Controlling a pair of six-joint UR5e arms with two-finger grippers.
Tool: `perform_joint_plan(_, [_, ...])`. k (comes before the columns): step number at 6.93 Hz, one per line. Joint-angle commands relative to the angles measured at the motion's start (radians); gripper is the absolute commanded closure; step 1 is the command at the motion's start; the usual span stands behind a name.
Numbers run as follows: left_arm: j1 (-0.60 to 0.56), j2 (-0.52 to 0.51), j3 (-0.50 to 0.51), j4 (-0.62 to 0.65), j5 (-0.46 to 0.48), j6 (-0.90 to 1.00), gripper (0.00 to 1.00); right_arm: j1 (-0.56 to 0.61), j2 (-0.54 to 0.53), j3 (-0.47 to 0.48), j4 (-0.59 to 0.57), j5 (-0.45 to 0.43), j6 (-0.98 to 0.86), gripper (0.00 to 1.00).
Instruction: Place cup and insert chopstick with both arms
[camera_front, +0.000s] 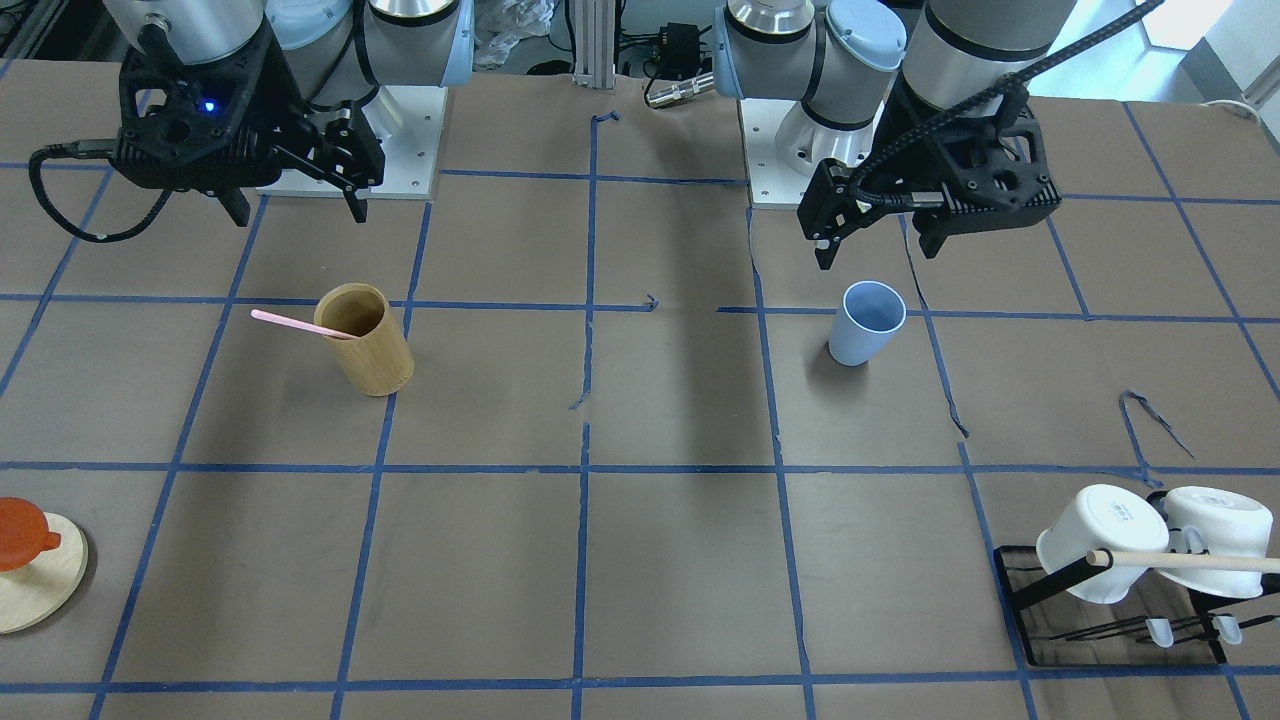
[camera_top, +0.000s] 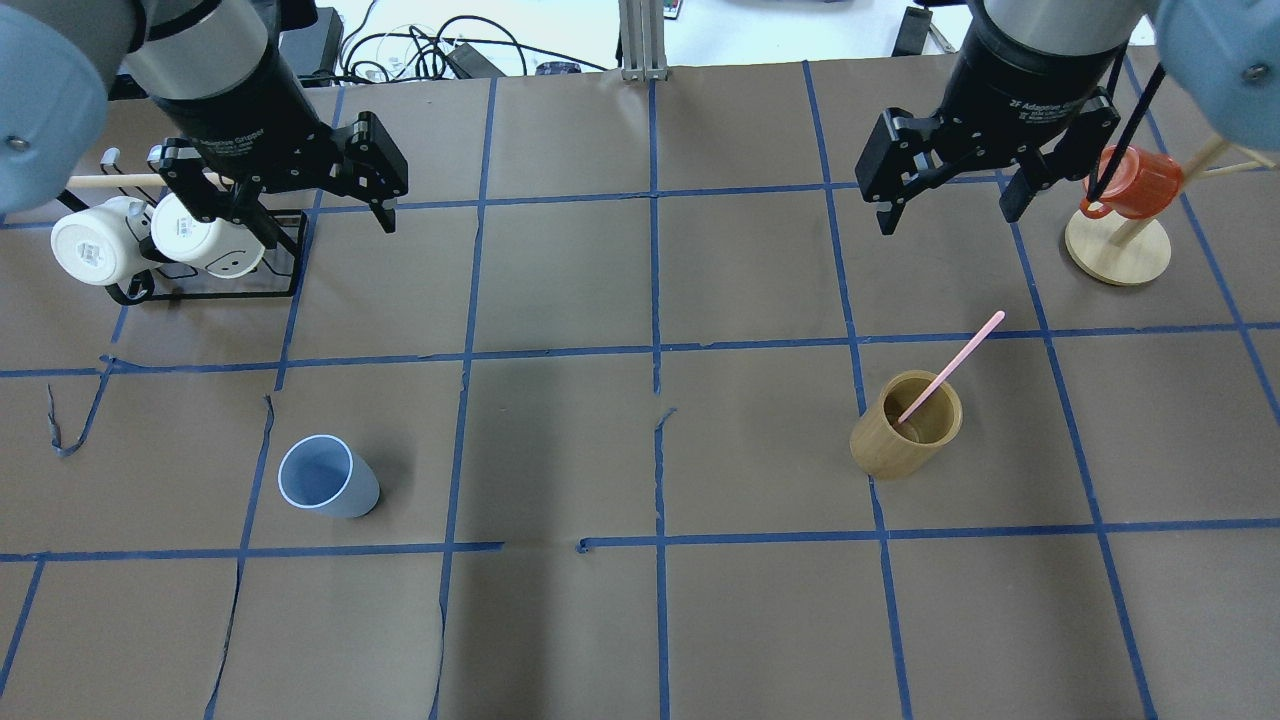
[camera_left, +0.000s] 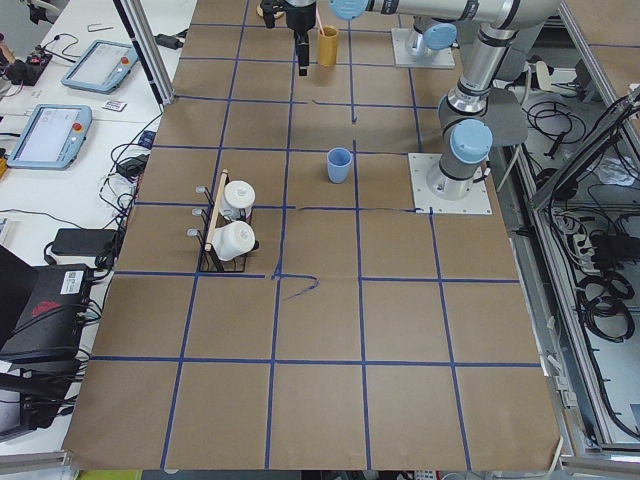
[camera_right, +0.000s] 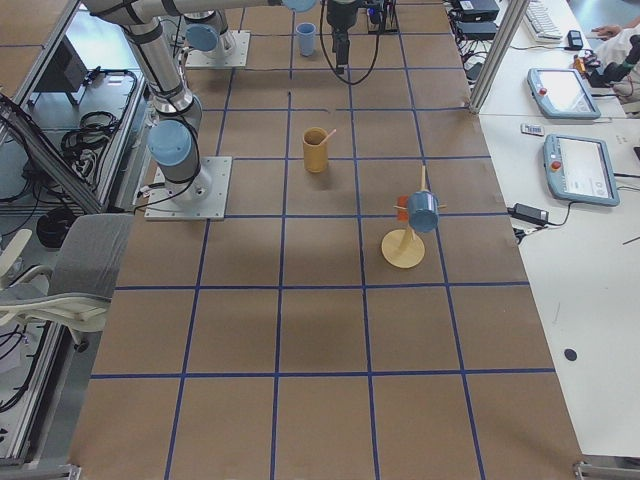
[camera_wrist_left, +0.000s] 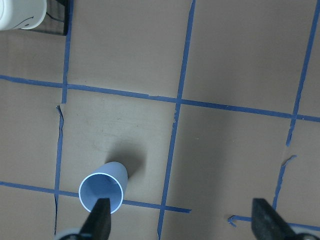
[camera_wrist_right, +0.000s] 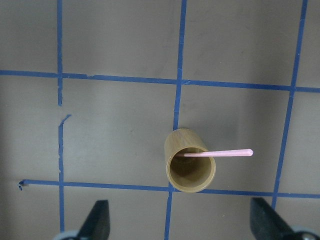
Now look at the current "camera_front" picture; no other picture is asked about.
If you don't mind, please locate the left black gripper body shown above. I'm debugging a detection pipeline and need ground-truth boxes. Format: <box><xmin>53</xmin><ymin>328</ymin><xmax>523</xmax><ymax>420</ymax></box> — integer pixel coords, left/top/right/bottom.
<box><xmin>879</xmin><ymin>86</ymin><xmax>1062</xmax><ymax>234</ymax></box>

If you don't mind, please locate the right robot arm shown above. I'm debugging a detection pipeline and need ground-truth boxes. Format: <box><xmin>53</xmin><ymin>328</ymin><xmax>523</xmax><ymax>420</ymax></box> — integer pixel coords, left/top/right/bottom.
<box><xmin>106</xmin><ymin>1</ymin><xmax>475</xmax><ymax>225</ymax></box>

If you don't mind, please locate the orange cup on stand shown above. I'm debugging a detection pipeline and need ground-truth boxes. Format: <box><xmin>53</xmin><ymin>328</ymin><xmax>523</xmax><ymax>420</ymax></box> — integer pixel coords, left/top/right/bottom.
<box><xmin>1</xmin><ymin>497</ymin><xmax>61</xmax><ymax>571</ymax></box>

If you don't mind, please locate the white mug far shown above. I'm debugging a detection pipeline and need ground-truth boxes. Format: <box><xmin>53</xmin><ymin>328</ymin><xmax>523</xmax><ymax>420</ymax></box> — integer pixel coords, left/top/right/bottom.
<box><xmin>1158</xmin><ymin>486</ymin><xmax>1274</xmax><ymax>600</ymax></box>

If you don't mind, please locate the pink chopstick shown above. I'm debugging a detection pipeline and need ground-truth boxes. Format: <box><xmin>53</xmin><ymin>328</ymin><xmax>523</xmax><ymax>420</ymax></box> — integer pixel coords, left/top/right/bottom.
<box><xmin>250</xmin><ymin>307</ymin><xmax>357</xmax><ymax>340</ymax></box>

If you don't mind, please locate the wooden cup tree stand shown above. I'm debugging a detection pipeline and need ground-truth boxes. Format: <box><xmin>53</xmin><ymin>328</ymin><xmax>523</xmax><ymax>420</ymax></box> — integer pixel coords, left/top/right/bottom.
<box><xmin>1</xmin><ymin>512</ymin><xmax>90</xmax><ymax>634</ymax></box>

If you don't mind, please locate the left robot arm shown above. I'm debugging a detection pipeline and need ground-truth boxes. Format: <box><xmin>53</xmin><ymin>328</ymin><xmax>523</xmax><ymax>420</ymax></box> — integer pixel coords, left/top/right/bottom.
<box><xmin>712</xmin><ymin>1</ymin><xmax>1074</xmax><ymax>270</ymax></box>

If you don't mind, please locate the aluminium frame post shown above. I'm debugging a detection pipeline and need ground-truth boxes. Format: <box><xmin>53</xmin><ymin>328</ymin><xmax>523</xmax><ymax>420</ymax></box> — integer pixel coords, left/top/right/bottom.
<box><xmin>564</xmin><ymin>1</ymin><xmax>618</xmax><ymax>94</ymax></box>

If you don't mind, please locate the black braided cable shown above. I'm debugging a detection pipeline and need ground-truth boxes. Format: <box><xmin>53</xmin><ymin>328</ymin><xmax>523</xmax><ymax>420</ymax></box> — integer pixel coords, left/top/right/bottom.
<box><xmin>850</xmin><ymin>0</ymin><xmax>1167</xmax><ymax>208</ymax></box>

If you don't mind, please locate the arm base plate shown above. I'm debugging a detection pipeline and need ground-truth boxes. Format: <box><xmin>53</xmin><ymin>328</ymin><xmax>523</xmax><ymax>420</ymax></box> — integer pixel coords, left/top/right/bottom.
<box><xmin>739</xmin><ymin>99</ymin><xmax>884</xmax><ymax>210</ymax></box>
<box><xmin>255</xmin><ymin>85</ymin><xmax>449</xmax><ymax>200</ymax></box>

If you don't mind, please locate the light blue plastic cup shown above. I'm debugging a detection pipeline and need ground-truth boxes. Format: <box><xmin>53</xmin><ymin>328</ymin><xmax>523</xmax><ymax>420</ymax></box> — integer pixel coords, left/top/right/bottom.
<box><xmin>828</xmin><ymin>281</ymin><xmax>908</xmax><ymax>366</ymax></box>

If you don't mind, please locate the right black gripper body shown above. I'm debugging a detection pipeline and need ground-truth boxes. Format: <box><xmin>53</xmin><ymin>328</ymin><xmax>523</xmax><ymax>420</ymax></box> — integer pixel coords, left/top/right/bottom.
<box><xmin>111</xmin><ymin>22</ymin><xmax>306</xmax><ymax>193</ymax></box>

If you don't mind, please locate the white mug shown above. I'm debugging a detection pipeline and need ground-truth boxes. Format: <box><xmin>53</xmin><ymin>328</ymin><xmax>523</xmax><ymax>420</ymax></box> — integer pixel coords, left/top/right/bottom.
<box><xmin>1158</xmin><ymin>486</ymin><xmax>1274</xmax><ymax>600</ymax></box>
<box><xmin>1036</xmin><ymin>484</ymin><xmax>1170</xmax><ymax>573</ymax></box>

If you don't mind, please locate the black wire mug rack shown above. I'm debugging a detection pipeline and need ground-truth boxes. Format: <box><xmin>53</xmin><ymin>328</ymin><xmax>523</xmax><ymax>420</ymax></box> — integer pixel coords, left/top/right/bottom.
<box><xmin>995</xmin><ymin>489</ymin><xmax>1277</xmax><ymax>667</ymax></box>

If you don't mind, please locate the bamboo cup holder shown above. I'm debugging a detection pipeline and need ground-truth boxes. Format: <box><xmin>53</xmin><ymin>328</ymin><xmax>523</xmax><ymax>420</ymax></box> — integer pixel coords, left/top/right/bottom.
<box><xmin>314</xmin><ymin>283</ymin><xmax>415</xmax><ymax>397</ymax></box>

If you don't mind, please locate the white mug near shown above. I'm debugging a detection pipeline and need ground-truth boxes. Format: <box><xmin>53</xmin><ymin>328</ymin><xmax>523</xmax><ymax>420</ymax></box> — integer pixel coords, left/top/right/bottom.
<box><xmin>1036</xmin><ymin>484</ymin><xmax>1170</xmax><ymax>573</ymax></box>

